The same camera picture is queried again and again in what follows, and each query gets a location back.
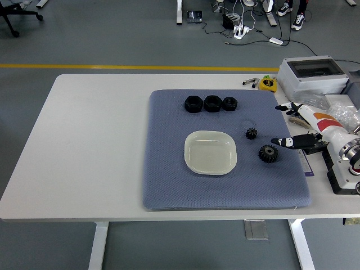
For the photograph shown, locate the large black hex nut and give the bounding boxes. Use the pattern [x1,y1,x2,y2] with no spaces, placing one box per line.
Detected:
[203,94,223,113]
[184,95,203,114]

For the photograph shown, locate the person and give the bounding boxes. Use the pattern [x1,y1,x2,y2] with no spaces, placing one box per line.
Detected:
[277,0,308,31]

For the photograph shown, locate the grey electrical enclosure box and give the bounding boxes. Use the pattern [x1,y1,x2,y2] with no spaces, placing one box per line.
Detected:
[276,55,350,101]

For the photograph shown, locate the taped resistor bundle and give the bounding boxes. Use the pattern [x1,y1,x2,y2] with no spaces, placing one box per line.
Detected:
[289,112,312,129]

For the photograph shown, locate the small black gear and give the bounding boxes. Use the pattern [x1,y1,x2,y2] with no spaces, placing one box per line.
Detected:
[245,127,259,141]

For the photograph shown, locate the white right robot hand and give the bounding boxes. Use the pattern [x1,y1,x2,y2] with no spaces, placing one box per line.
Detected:
[270,102,353,161]

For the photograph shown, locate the white button control box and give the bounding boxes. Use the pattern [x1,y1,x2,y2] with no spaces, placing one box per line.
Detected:
[326,164,360,195]

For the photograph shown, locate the flat white box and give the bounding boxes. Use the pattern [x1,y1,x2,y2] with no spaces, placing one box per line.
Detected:
[325,94,360,112]

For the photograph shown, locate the white square dish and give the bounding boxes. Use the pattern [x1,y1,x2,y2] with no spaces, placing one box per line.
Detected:
[184,130,237,177]

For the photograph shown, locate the yellow tape measure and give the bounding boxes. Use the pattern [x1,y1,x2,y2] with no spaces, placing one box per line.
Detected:
[258,75,278,93]

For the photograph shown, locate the large black gear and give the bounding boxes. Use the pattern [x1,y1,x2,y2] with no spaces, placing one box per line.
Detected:
[258,144,279,164]

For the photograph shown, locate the black power brick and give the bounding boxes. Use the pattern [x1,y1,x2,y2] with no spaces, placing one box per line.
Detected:
[222,13,236,29]

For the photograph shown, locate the black electronics module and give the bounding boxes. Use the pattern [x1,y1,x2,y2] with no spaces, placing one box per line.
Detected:
[305,132,330,155]

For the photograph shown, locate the blue-grey padded mat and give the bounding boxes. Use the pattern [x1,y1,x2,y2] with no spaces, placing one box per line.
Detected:
[142,89,312,212]

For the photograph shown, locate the black floor cable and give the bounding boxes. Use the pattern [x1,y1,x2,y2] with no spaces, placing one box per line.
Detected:
[224,28,320,57]

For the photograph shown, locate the bag of clear parts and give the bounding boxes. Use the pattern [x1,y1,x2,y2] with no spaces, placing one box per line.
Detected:
[327,101,360,132]

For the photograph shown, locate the white table leg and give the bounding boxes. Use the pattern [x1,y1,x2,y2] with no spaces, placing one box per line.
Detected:
[288,219,316,270]
[88,221,110,270]

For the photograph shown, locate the small black hex nut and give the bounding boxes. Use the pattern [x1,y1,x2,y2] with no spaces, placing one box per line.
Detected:
[222,97,239,112]

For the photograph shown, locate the white power strip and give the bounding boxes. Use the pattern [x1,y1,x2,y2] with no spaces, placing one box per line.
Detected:
[233,24,251,40]

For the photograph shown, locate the clear plastic bag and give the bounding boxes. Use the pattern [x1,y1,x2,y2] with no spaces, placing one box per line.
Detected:
[289,94,327,109]

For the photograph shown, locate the black desk phone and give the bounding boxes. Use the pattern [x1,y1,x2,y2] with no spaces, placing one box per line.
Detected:
[186,10,203,24]

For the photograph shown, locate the black office chair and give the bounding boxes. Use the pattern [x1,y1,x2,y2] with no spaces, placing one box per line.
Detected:
[0,0,44,38]

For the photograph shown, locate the metal floor plate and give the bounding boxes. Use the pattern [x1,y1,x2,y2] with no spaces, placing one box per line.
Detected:
[244,219,269,241]

